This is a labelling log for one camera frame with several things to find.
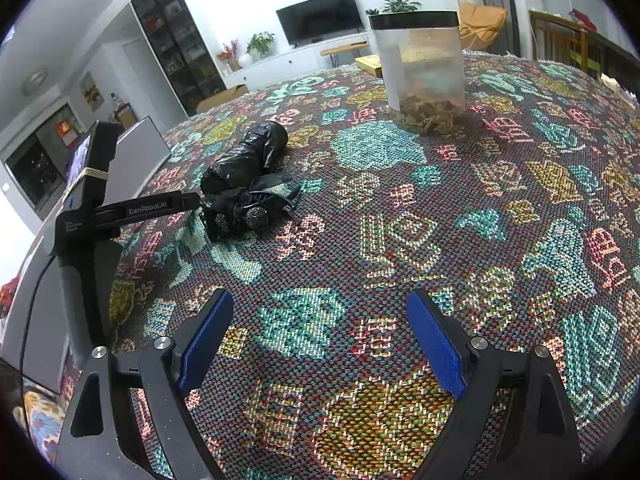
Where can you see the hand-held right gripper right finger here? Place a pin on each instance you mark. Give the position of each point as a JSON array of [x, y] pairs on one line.
[[435, 345]]

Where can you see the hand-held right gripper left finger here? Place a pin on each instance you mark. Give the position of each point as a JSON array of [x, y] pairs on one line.
[[205, 345]]

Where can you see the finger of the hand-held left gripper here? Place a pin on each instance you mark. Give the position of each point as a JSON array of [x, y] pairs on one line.
[[189, 201]]

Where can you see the black plastic bag roll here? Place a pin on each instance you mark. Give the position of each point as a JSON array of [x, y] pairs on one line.
[[245, 155]]

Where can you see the dark window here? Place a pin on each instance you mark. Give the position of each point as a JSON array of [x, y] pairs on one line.
[[30, 165]]

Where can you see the brown cardboard box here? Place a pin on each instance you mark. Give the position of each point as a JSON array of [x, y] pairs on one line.
[[222, 97]]

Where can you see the red window poster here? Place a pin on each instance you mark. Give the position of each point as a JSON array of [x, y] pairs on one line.
[[67, 130]]

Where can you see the red flowers in vase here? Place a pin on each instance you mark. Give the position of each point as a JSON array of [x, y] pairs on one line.
[[229, 55]]

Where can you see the white round vase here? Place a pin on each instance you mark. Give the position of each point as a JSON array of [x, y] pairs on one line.
[[245, 60]]

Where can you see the black glass display cabinet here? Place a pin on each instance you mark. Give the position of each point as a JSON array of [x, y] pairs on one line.
[[175, 45]]

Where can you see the round ceiling light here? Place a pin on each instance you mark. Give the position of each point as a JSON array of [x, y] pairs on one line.
[[35, 81]]

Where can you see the white television cabinet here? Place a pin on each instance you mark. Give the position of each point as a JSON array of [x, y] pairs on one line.
[[280, 62]]

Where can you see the bushy green potted plant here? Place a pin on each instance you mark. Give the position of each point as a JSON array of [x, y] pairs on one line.
[[261, 42]]

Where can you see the floral printed cloth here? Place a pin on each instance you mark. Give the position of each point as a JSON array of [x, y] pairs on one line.
[[42, 425]]

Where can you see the wooden coffee table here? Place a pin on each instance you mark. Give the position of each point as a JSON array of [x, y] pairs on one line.
[[345, 50]]

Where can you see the yellow flat cardboard box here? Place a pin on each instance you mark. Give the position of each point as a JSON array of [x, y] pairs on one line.
[[369, 66]]

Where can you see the black flat television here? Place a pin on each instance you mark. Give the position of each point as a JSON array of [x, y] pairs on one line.
[[320, 17]]

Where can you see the clear jar with black lid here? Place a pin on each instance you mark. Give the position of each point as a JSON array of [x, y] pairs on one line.
[[420, 70]]

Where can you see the large green potted plant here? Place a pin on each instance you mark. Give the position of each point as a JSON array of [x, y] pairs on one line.
[[400, 4]]

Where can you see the small white items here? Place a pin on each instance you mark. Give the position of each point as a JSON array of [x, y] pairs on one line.
[[620, 87]]

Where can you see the orange rocking chair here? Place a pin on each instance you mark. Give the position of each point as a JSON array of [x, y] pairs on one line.
[[482, 25]]

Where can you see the dark wooden bench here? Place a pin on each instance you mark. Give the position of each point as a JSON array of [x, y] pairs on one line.
[[575, 50]]

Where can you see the grey curtain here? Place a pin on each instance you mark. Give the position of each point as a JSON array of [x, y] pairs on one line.
[[497, 5]]

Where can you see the red item on bench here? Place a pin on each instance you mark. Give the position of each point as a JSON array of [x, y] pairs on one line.
[[584, 20]]

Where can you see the framed wall painting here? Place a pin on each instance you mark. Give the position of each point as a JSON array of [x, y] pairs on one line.
[[92, 91]]

